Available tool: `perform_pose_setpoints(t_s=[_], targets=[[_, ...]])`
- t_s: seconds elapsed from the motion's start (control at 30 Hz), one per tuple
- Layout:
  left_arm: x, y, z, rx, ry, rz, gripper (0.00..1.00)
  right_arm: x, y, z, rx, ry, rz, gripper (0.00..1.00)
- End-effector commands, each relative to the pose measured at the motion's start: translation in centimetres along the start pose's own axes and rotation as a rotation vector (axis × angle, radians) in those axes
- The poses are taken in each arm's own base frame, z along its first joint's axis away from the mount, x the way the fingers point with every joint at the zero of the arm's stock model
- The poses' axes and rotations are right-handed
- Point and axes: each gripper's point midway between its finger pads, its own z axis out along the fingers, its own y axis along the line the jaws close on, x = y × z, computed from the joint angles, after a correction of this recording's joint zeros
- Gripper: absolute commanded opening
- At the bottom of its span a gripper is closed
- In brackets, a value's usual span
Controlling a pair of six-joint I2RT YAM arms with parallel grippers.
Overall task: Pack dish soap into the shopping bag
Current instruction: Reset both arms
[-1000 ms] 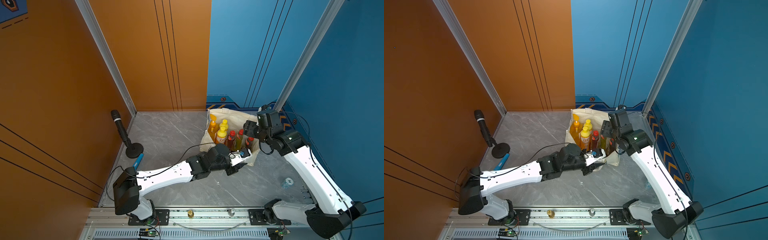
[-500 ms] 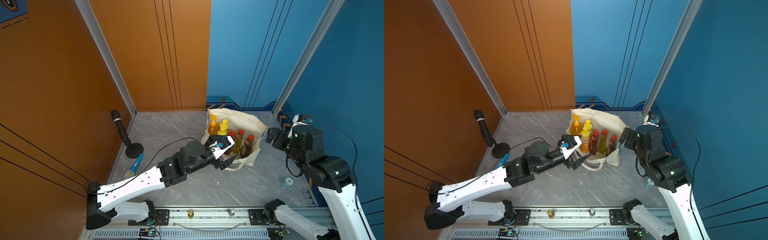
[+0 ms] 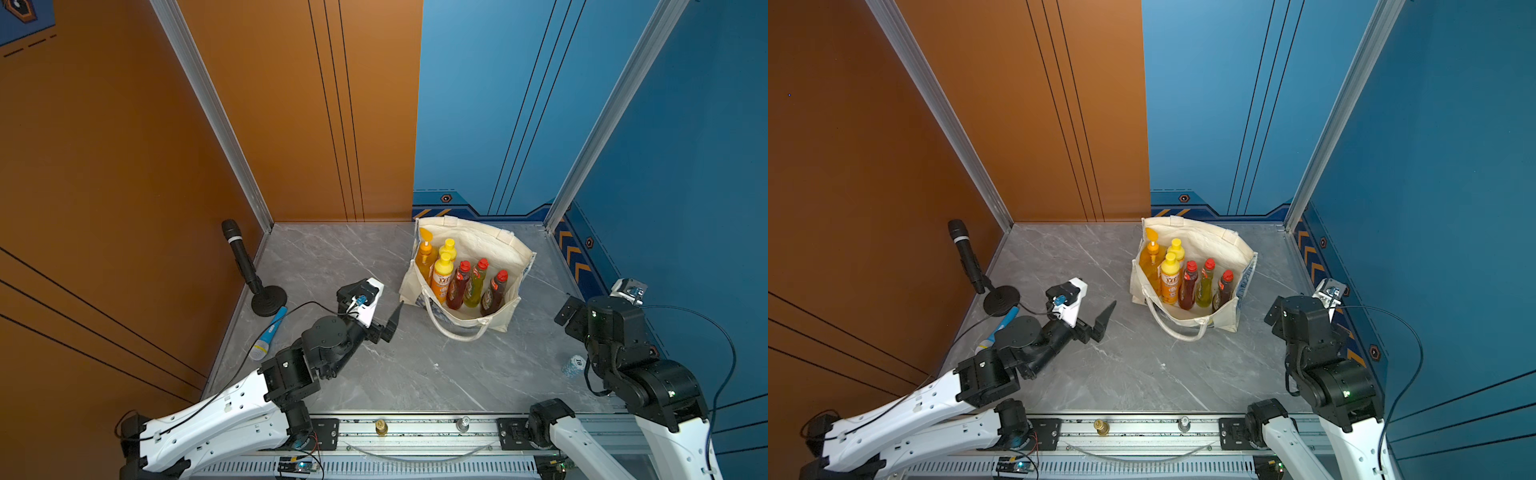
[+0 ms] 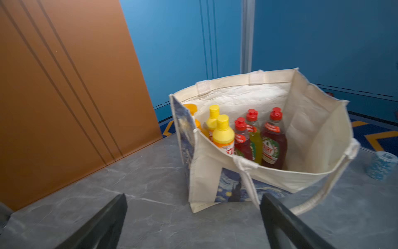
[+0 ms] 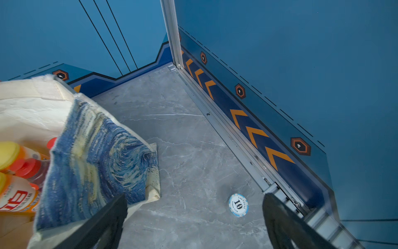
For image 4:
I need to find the orange bottle yellow cap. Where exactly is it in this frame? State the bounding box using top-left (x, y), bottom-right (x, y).
top-left (204, 105), bottom-right (220, 141)
top-left (212, 115), bottom-right (235, 155)

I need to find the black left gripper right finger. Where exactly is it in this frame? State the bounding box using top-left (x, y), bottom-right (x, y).
top-left (260, 193), bottom-right (334, 249)

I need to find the large orange dish soap bottle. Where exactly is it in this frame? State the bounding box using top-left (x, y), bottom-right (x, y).
top-left (183, 104), bottom-right (203, 132)

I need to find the green soap bottle red cap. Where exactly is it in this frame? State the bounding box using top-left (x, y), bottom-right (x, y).
top-left (246, 109), bottom-right (262, 165)

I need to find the small blue white tape roll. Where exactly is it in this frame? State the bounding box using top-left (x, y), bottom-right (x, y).
top-left (365, 151), bottom-right (398, 181)

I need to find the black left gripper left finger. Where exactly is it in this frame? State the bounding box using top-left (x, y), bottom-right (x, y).
top-left (57, 194), bottom-right (127, 249)

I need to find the starry night canvas tote bag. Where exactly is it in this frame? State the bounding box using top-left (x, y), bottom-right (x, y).
top-left (170, 68), bottom-right (360, 215)

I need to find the dark red soap bottle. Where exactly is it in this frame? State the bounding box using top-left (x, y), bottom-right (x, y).
top-left (261, 107), bottom-right (288, 170)
top-left (234, 117), bottom-right (253, 161)

